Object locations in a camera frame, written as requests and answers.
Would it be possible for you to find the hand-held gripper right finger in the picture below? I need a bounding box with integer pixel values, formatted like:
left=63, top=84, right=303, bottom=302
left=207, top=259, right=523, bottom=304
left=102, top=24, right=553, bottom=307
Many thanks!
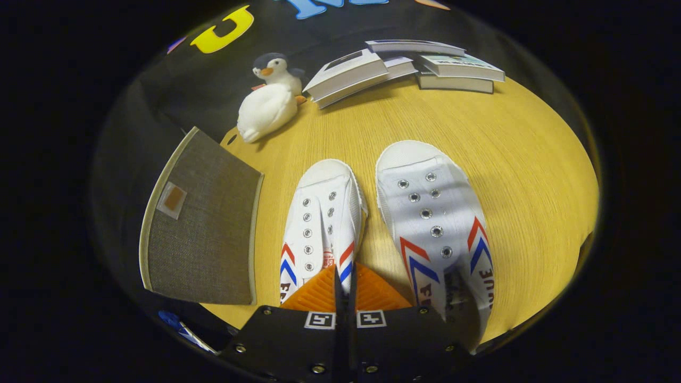
left=348, top=263, right=472, bottom=383

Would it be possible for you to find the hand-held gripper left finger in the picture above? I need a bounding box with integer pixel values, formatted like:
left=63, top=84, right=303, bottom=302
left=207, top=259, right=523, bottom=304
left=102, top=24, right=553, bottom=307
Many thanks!
left=221, top=264, right=346, bottom=383

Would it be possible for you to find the white striped canvas shoe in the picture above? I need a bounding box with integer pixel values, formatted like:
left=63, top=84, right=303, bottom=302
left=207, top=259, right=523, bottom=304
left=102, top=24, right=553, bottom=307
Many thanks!
left=375, top=140, right=495, bottom=355
left=279, top=159, right=369, bottom=305

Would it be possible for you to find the grey fabric storage box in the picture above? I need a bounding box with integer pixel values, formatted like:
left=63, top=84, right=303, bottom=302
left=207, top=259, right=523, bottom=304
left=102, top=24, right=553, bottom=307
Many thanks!
left=138, top=126, right=265, bottom=306

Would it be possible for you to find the blue and white object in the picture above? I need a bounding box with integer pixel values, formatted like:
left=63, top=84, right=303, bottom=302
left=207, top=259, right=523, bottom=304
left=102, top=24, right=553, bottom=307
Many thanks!
left=159, top=310, right=220, bottom=355

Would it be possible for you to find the white penguin plush toy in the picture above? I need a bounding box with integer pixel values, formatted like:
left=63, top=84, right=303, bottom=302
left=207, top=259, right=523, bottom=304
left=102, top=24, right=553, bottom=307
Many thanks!
left=237, top=52, right=308, bottom=144

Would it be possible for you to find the grey cover book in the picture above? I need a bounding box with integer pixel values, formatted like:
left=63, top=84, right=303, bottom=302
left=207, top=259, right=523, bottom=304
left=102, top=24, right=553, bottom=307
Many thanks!
left=415, top=66, right=494, bottom=94

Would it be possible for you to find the plain white book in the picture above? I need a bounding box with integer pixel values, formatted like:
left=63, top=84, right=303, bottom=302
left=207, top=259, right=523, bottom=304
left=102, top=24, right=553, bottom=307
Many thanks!
left=314, top=56, right=419, bottom=110

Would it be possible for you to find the pale green cover book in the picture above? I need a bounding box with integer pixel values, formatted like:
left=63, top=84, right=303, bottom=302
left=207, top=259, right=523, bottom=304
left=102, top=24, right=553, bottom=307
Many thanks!
left=415, top=53, right=505, bottom=82

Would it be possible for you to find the blue cover book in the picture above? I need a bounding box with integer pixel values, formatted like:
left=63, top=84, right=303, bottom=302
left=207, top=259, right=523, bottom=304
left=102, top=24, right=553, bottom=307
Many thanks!
left=365, top=39, right=467, bottom=58

